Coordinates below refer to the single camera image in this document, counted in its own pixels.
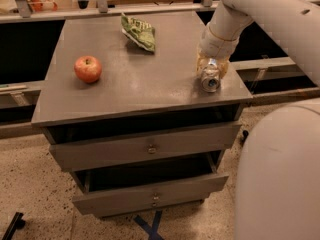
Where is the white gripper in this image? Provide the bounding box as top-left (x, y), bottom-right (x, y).
top-left (196, 25), bottom-right (239, 79)

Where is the silver blue redbull can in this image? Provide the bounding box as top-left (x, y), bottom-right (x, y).
top-left (200, 58), bottom-right (221, 93)

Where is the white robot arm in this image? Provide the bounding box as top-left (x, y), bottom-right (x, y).
top-left (198, 0), bottom-right (320, 240)

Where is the green jalapeno chip bag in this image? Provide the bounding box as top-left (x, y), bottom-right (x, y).
top-left (121, 13), bottom-right (156, 53)

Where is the black metal stand leg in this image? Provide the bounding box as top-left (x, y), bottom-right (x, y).
top-left (240, 130), bottom-right (249, 146)

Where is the grey drawer cabinet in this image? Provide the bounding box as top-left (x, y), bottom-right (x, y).
top-left (31, 11), bottom-right (254, 218)

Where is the red apple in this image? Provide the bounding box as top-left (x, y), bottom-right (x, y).
top-left (74, 56), bottom-right (102, 84)

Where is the upper grey drawer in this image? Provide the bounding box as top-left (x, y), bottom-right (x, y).
top-left (50, 121), bottom-right (240, 172)

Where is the grey drawer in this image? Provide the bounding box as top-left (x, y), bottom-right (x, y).
top-left (73, 173), bottom-right (229, 217)
top-left (50, 121), bottom-right (240, 172)

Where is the lower grey drawer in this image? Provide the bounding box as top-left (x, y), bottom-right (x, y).
top-left (73, 173), bottom-right (229, 217)

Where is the blue tape cross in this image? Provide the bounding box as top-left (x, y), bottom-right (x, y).
top-left (134, 210), bottom-right (164, 240)

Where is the grey metal railing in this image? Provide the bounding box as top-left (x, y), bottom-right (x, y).
top-left (0, 0), bottom-right (320, 25)

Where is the black leg bottom left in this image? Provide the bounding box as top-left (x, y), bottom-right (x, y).
top-left (2, 212), bottom-right (26, 240)

